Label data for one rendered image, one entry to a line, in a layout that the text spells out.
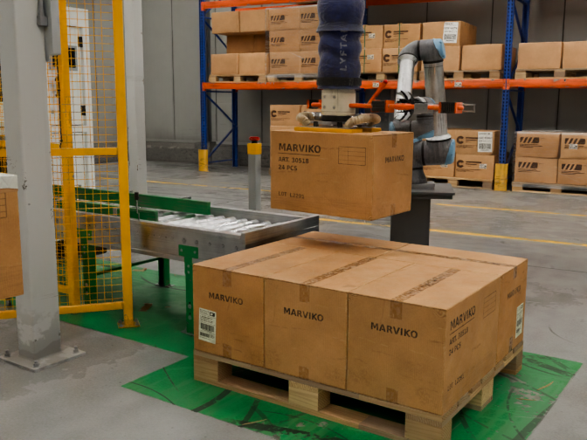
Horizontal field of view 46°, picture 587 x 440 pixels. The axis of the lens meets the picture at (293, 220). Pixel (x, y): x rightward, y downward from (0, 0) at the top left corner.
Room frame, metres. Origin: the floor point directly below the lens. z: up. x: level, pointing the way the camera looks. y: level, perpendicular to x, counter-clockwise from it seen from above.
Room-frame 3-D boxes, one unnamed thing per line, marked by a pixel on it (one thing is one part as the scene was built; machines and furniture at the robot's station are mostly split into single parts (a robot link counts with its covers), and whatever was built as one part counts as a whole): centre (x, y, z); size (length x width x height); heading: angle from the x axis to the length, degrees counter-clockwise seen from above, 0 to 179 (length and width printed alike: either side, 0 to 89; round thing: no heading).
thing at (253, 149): (4.45, 0.25, 0.50); 0.07 x 0.07 x 1.00; 56
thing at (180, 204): (4.79, 1.17, 0.60); 1.60 x 0.10 x 0.09; 56
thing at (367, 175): (3.52, -0.24, 0.92); 0.60 x 0.40 x 0.40; 54
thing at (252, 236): (3.71, 0.06, 0.58); 0.70 x 0.03 x 0.06; 146
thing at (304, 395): (3.09, -0.32, 0.07); 1.20 x 1.00 x 0.14; 56
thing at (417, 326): (3.09, -0.32, 0.34); 1.20 x 1.00 x 0.40; 56
